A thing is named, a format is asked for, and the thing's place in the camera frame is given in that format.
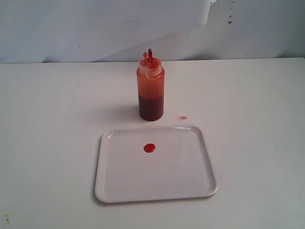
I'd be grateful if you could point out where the red sauce squeeze bottle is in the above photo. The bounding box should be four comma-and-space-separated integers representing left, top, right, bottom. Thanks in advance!
136, 49, 165, 122

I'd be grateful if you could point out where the small red table stain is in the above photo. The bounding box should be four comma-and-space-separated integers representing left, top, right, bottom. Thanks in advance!
178, 116, 187, 120

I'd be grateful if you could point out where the red sauce blob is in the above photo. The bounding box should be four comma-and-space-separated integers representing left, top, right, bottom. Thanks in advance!
143, 143, 155, 153

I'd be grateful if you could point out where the white rectangular plastic tray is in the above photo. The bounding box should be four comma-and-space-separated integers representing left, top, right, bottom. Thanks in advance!
94, 125, 218, 204

